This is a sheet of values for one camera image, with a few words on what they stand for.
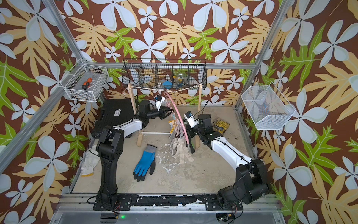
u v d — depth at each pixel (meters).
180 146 0.88
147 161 0.87
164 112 0.86
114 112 1.07
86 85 0.80
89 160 0.89
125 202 0.74
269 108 0.82
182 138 0.84
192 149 0.90
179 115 0.73
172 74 0.91
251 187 0.42
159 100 0.84
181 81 0.96
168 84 0.95
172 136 0.91
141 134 1.01
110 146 0.57
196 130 0.74
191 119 0.73
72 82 0.80
